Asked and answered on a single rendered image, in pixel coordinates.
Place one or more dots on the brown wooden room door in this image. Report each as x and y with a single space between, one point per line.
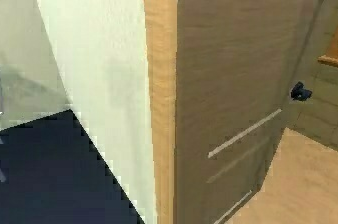
230 83

